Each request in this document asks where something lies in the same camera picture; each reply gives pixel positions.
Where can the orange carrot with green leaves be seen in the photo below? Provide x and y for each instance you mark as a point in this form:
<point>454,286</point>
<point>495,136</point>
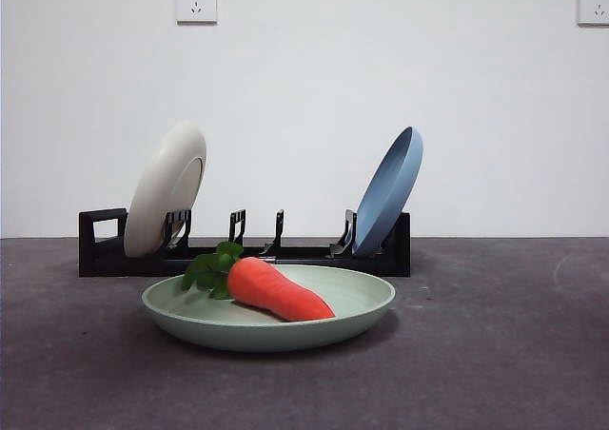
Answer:
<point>276,292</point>

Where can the green round plate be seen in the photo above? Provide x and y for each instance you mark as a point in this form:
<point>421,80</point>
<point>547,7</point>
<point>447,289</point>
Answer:
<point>266,336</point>

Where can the blue round plate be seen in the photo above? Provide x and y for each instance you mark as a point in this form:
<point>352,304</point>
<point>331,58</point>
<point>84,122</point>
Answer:
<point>380,211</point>

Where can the white round plate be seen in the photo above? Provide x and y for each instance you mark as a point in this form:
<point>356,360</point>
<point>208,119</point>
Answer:
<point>162,187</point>

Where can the black plate rack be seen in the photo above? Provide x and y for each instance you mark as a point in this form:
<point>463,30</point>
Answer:
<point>119,263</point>

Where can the white wall socket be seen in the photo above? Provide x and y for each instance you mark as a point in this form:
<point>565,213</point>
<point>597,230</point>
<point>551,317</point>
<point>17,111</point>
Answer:
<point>594,4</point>
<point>196,2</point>

